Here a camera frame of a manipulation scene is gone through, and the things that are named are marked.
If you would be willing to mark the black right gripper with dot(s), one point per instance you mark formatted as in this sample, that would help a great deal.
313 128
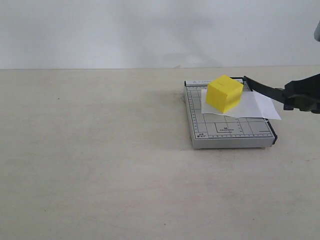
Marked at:
303 94

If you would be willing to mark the white paper sheet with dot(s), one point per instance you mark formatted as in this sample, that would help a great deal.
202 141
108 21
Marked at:
251 105

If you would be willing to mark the yellow cube block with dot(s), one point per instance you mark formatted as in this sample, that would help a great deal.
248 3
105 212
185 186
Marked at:
224 93

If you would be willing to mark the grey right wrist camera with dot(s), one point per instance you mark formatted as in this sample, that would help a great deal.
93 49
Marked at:
316 34

